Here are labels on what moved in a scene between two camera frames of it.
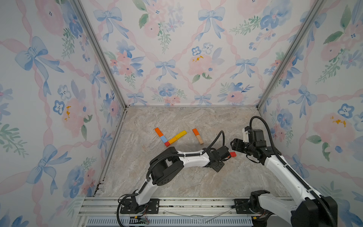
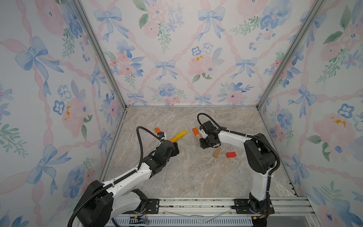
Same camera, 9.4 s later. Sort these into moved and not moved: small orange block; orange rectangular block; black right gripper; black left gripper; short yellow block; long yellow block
Moved: black right gripper; black left gripper
Not moved: small orange block; orange rectangular block; long yellow block; short yellow block
